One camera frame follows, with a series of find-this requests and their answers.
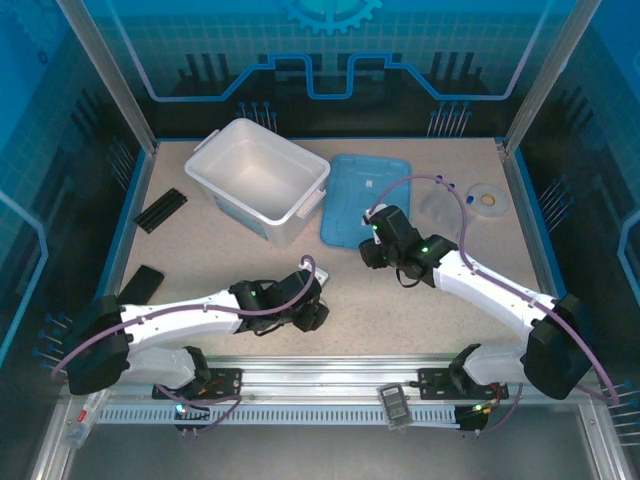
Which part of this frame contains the blue plastic bin lid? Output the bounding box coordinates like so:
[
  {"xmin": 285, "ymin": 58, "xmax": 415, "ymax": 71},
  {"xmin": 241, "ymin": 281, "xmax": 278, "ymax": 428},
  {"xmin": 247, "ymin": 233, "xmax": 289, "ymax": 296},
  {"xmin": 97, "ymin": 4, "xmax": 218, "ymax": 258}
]
[{"xmin": 318, "ymin": 153, "xmax": 414, "ymax": 249}]

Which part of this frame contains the white plastic storage bin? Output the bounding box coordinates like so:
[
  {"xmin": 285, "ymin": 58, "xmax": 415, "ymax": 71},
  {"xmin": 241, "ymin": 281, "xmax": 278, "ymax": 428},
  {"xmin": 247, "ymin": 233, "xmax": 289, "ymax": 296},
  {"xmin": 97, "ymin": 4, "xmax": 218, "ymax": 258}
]
[{"xmin": 183, "ymin": 117, "xmax": 332, "ymax": 249}]

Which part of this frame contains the clear plastic tube rack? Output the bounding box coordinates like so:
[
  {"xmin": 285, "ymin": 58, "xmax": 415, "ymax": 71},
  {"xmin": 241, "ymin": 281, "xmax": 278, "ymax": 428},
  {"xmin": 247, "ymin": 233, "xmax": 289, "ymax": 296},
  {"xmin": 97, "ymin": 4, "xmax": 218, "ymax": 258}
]
[{"xmin": 417, "ymin": 192, "xmax": 469, "ymax": 235}]

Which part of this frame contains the white tape roll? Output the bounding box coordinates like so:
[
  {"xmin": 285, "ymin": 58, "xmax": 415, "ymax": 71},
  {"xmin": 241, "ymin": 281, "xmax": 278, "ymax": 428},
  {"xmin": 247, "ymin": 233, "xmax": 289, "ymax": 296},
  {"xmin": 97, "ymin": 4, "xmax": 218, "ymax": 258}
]
[{"xmin": 465, "ymin": 182, "xmax": 510, "ymax": 219}]

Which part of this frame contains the small grey electronic device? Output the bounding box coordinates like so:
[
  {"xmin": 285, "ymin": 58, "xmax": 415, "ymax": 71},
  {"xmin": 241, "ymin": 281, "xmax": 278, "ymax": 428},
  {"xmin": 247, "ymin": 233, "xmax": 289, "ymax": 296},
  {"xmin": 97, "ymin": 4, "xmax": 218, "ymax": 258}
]
[{"xmin": 375, "ymin": 382, "xmax": 412, "ymax": 431}]

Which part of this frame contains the black flat block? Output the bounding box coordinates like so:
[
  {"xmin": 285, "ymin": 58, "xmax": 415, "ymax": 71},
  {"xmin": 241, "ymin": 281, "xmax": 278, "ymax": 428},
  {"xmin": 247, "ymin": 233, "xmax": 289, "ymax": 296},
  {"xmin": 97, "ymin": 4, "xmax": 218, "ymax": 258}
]
[{"xmin": 118, "ymin": 264, "xmax": 166, "ymax": 304}]

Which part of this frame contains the black ribbed rack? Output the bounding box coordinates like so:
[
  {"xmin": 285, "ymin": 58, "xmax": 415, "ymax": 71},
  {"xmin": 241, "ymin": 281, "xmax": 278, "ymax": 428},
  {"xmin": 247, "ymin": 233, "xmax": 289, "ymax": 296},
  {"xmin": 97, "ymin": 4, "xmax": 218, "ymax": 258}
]
[{"xmin": 133, "ymin": 187, "xmax": 189, "ymax": 236}]

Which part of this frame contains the clear plastic packet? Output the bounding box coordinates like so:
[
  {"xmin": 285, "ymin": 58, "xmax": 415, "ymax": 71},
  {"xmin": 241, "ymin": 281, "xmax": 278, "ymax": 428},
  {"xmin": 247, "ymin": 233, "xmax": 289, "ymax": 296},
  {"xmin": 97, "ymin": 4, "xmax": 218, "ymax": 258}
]
[{"xmin": 64, "ymin": 389, "xmax": 109, "ymax": 449}]

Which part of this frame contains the aluminium mounting rail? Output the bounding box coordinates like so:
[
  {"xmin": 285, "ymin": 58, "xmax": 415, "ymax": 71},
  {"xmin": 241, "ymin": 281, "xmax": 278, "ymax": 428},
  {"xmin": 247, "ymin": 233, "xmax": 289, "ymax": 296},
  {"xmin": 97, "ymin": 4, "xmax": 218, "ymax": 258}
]
[{"xmin": 117, "ymin": 353, "xmax": 599, "ymax": 404}]

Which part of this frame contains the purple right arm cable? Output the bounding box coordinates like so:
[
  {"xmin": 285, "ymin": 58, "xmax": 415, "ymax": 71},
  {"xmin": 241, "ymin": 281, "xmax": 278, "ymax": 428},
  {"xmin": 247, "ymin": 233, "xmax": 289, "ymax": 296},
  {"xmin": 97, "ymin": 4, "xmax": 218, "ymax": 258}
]
[{"xmin": 372, "ymin": 173, "xmax": 619, "ymax": 405}]

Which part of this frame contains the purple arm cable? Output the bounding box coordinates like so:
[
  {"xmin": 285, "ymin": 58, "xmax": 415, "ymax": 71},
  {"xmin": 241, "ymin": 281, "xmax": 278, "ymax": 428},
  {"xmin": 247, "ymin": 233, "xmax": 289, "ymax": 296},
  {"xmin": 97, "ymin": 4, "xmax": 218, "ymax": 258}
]
[
  {"xmin": 49, "ymin": 254, "xmax": 317, "ymax": 384},
  {"xmin": 372, "ymin": 173, "xmax": 619, "ymax": 405}
]

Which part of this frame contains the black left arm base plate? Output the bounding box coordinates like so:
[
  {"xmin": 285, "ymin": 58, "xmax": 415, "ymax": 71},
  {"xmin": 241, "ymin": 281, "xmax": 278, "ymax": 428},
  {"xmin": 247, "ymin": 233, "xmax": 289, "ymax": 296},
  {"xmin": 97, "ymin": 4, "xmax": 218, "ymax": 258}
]
[{"xmin": 152, "ymin": 367, "xmax": 245, "ymax": 401}]

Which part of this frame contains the white slotted cable duct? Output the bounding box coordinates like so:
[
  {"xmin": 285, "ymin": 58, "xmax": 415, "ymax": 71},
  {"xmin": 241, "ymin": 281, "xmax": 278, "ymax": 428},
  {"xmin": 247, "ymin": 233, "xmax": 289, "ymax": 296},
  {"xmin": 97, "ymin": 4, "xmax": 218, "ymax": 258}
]
[{"xmin": 94, "ymin": 403, "xmax": 461, "ymax": 427}]

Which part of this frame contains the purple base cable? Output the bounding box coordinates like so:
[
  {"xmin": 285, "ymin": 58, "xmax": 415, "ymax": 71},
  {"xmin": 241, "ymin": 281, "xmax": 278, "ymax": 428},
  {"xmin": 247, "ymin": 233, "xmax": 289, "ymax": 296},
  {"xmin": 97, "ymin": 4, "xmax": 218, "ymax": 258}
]
[
  {"xmin": 459, "ymin": 379, "xmax": 526, "ymax": 437},
  {"xmin": 154, "ymin": 385, "xmax": 247, "ymax": 437}
]

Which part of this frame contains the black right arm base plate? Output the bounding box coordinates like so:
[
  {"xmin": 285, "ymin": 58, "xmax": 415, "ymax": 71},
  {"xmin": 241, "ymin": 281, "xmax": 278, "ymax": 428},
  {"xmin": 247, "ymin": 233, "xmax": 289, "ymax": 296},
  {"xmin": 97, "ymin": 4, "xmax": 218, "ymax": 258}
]
[{"xmin": 417, "ymin": 367, "xmax": 510, "ymax": 401}]

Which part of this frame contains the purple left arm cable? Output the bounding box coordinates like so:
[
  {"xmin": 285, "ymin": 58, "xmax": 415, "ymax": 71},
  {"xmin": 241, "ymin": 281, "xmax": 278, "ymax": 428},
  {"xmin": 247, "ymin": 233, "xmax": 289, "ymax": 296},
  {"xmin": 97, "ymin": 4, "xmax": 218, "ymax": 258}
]
[{"xmin": 49, "ymin": 254, "xmax": 317, "ymax": 384}]

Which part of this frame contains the aluminium frame post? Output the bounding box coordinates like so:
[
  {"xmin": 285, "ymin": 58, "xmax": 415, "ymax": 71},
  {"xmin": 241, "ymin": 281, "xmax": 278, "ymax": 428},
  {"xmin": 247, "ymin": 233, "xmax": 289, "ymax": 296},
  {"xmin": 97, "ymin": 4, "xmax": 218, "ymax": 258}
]
[
  {"xmin": 502, "ymin": 0, "xmax": 604, "ymax": 156},
  {"xmin": 55, "ymin": 0, "xmax": 160, "ymax": 155}
]

